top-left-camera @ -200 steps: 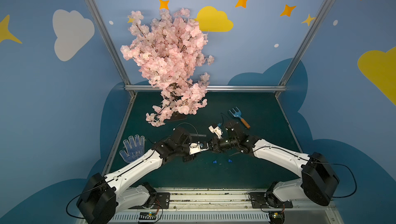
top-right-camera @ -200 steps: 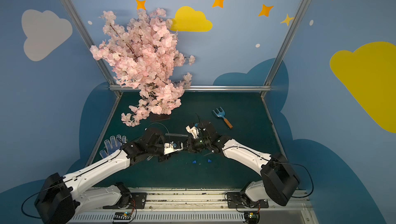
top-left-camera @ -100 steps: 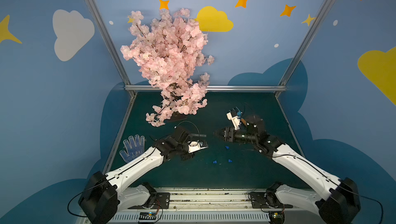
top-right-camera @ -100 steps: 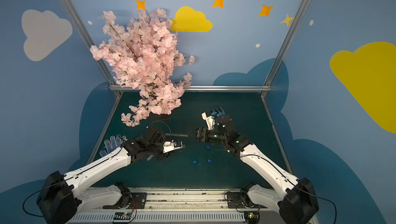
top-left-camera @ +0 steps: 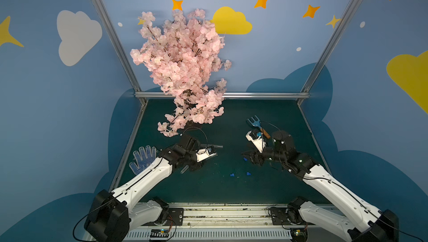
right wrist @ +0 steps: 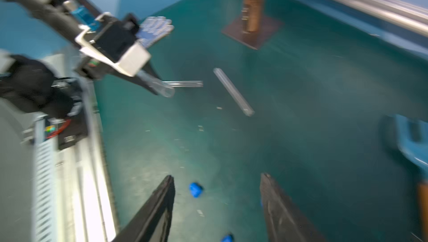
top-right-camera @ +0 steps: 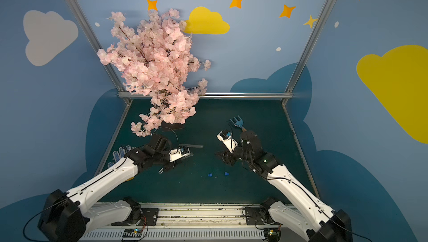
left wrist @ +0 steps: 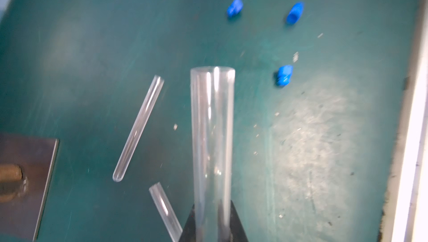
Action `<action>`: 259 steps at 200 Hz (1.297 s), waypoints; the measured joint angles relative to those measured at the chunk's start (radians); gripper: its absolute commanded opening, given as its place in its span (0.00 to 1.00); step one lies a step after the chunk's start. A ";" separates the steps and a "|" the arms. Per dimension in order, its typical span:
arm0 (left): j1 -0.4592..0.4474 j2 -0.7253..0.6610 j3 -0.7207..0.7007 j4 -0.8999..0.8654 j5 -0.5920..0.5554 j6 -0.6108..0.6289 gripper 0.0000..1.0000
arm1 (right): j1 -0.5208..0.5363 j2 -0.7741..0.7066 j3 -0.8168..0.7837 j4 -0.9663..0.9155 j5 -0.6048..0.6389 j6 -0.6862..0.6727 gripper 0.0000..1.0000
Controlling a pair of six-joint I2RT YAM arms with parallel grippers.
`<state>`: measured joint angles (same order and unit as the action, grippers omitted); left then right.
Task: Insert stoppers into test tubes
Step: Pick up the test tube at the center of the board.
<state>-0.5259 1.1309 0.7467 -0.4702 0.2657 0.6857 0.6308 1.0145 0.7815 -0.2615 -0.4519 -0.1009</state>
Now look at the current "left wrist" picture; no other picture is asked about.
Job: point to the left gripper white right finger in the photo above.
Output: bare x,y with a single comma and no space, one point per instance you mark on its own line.
237,230

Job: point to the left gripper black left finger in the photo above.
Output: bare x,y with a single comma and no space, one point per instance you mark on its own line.
189,230

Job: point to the clear test tube diagonal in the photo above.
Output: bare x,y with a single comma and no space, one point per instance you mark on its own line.
166,212

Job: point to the clear test tube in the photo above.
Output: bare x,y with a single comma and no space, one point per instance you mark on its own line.
138,128
212,114

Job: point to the blue stopper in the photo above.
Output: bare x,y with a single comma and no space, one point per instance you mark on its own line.
235,8
283,76
295,13

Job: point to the aluminium front rail base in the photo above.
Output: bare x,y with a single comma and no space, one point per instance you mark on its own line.
405,209

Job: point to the dark tree base plate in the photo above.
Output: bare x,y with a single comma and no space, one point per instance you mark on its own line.
26,168

